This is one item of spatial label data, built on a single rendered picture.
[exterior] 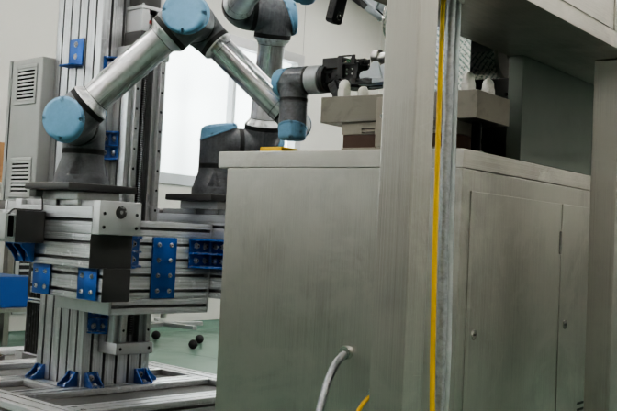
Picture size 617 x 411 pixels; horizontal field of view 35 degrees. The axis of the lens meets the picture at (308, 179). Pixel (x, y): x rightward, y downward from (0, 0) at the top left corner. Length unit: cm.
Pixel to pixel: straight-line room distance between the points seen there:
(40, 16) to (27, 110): 301
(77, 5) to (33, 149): 47
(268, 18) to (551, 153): 106
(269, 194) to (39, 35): 408
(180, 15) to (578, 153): 108
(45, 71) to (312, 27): 527
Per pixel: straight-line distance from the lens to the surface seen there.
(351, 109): 225
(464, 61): 235
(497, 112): 218
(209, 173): 308
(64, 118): 265
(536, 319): 238
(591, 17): 210
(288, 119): 256
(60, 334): 314
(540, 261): 238
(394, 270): 150
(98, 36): 307
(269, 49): 310
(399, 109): 151
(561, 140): 250
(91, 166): 278
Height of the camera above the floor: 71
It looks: 3 degrees up
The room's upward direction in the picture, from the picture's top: 3 degrees clockwise
